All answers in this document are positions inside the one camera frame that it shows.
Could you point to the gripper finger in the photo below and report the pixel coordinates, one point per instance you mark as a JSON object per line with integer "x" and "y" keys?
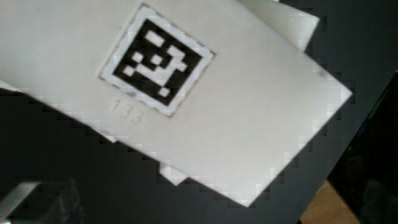
{"x": 43, "y": 203}

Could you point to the white cabinet top block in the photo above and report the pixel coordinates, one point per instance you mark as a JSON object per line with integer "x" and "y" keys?
{"x": 181, "y": 74}

